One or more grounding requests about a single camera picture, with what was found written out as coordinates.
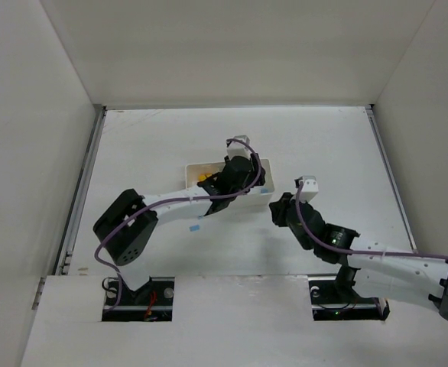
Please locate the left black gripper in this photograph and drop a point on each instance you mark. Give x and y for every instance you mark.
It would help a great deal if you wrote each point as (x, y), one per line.
(212, 181)

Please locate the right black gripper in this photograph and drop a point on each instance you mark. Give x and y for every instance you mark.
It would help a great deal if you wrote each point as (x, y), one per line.
(281, 210)

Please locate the green yellow lego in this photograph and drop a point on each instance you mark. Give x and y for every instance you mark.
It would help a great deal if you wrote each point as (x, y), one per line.
(203, 177)

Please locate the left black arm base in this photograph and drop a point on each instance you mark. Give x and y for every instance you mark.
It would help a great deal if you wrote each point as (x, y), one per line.
(151, 303)

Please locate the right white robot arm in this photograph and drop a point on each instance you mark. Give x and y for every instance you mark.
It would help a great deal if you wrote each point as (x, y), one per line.
(367, 269)

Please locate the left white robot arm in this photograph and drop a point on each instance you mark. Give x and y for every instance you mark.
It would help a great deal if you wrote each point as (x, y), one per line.
(125, 228)

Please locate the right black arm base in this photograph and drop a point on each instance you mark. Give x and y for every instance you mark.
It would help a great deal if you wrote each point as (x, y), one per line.
(333, 299)

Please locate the white three-compartment bin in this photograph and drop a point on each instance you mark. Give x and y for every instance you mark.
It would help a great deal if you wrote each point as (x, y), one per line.
(253, 198)

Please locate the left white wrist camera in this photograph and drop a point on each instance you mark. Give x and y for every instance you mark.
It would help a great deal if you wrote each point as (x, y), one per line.
(238, 147)

